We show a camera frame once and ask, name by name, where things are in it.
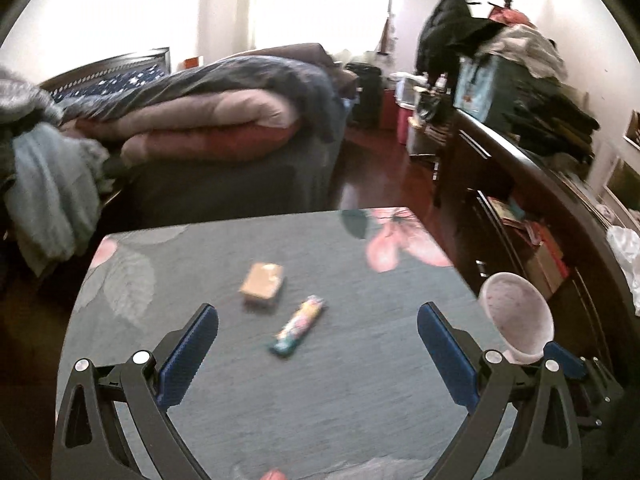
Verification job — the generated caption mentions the dark wooden cabinet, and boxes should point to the dark wooden cabinet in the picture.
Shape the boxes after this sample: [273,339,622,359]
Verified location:
[435,107,640,411]

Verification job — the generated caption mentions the white curtain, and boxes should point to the white curtain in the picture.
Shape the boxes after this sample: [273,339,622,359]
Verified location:
[250,0,396,56]

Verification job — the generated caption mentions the white plastic bag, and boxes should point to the white plastic bag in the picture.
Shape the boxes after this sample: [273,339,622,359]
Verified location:
[606,225,640,318]

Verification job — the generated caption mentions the navy star print sheet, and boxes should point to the navy star print sheet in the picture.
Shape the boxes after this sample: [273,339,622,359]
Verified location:
[50,57,167,103]

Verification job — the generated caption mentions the grey knit garment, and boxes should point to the grey knit garment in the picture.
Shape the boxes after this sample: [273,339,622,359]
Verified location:
[0,65,63,131]

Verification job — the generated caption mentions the hanging dark coats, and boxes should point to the hanging dark coats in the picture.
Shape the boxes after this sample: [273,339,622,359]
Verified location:
[415,0,501,78]

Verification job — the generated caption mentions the black suitcase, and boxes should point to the black suitcase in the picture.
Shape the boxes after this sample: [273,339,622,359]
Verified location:
[345,61,383,128]

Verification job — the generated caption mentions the pink red folded quilt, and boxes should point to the pink red folded quilt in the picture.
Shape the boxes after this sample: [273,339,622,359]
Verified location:
[75,87,306,168]

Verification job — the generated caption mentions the row of books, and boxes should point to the row of books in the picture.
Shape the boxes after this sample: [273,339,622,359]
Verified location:
[487,195,571,296]

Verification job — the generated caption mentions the colourful candy bar wrapper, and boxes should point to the colourful candy bar wrapper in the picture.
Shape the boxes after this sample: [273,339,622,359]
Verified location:
[269,295,327,359]

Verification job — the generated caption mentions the clear storage box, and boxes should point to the clear storage box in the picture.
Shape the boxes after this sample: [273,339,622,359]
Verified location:
[390,72,426,108]

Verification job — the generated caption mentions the grey floral tablecloth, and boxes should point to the grey floral tablecloth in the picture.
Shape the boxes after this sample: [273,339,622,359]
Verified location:
[60,206,526,480]

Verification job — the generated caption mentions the small beige box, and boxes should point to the small beige box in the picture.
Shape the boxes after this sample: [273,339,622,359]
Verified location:
[239,261,286,311]

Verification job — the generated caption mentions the blue grey duvet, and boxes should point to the blue grey duvet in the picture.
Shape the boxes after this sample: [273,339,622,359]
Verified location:
[55,56,351,143]

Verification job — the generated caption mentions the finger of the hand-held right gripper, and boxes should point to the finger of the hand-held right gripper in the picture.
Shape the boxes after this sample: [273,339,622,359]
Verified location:
[544,341,588,381]

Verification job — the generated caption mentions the pink floral plastic bin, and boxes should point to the pink floral plastic bin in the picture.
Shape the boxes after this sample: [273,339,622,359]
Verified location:
[479,272,556,365]

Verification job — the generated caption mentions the dark wooden headboard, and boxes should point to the dark wooden headboard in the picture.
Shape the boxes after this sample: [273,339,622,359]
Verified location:
[40,47,172,93]

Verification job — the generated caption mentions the framed picture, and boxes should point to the framed picture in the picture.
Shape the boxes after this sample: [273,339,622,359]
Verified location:
[622,109,640,148]
[602,157,640,221]

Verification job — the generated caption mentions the stack of dark folded clothes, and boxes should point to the stack of dark folded clothes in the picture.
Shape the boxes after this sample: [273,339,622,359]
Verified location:
[510,75,601,161]

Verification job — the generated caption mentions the dark grey bed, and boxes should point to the dark grey bed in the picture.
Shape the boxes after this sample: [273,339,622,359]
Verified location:
[40,47,361,226]

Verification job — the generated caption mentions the red storage box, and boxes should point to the red storage box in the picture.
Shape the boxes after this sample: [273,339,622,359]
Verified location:
[382,87,399,131]
[397,105,416,146]

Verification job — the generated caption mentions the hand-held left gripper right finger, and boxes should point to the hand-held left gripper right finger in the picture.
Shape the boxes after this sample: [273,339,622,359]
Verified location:
[416,301,583,480]

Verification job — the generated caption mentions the pile of white clothes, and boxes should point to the pile of white clothes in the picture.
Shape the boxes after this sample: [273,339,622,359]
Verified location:
[480,22,568,81]

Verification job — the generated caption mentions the black handbag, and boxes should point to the black handbag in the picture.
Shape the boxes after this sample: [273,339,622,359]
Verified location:
[416,89,453,123]

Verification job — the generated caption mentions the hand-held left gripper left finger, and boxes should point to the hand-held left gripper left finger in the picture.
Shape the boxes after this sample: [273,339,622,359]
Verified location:
[50,302,221,480]

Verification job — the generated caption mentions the light blue garment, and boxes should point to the light blue garment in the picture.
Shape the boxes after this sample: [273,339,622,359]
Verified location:
[7,122,113,276]

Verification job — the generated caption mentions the teal printed bag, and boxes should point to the teal printed bag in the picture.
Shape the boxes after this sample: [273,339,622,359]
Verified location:
[452,55,531,126]

